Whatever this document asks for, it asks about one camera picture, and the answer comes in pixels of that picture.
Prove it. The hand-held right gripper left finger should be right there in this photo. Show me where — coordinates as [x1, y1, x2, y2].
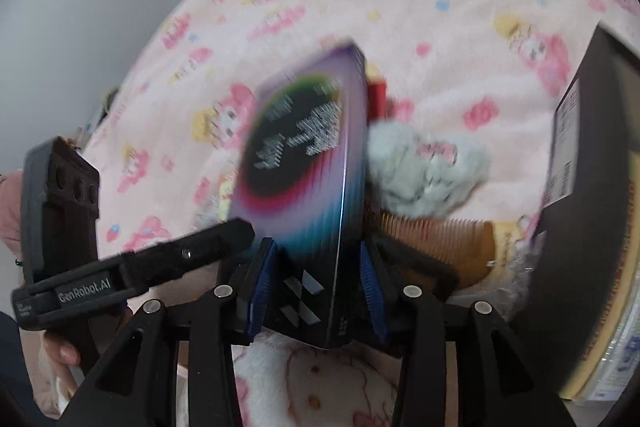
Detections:
[57, 237, 279, 427]

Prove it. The person's left hand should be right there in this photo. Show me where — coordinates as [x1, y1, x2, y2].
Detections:
[42, 334, 83, 368]

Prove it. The black storage box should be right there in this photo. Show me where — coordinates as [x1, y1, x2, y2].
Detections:
[520, 26, 640, 408]

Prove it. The red envelope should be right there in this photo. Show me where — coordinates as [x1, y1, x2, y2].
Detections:
[366, 77, 389, 124]

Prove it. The purple iridescent box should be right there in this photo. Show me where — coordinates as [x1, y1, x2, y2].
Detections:
[230, 41, 372, 351]

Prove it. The pink fluffy cloth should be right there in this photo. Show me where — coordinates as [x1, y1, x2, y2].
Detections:
[0, 169, 27, 254]

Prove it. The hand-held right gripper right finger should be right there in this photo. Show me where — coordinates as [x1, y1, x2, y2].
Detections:
[357, 238, 576, 427]

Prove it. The wooden comb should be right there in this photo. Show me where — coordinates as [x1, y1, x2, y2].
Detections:
[365, 207, 497, 284]

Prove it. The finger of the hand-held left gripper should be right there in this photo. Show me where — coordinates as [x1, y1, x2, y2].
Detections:
[121, 217, 257, 299]

